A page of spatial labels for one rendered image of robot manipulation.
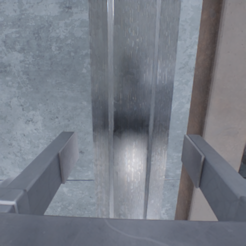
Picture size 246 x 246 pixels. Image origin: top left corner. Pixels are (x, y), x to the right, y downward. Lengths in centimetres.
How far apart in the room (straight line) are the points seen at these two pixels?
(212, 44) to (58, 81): 42
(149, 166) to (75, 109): 41
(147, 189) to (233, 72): 16
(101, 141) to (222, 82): 15
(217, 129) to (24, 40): 51
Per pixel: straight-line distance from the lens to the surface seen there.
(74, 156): 16
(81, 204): 71
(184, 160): 16
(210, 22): 25
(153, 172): 17
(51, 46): 55
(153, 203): 19
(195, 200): 29
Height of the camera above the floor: 51
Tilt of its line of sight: 72 degrees down
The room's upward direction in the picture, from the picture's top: 174 degrees counter-clockwise
